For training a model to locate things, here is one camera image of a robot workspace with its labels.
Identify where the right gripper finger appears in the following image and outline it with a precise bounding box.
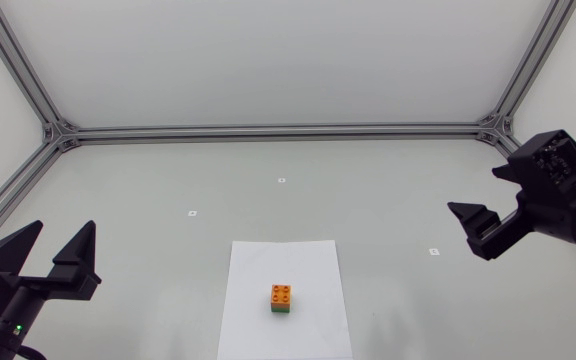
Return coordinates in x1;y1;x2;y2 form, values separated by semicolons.
447;201;502;257
491;163;520;185

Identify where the orange toy brick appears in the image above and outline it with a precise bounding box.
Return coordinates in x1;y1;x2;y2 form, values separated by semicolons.
270;283;293;307

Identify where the white paper sheet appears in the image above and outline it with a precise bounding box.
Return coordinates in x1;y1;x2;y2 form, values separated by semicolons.
216;239;355;360

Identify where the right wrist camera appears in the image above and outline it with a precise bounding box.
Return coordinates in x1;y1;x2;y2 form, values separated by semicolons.
507;129;576;202

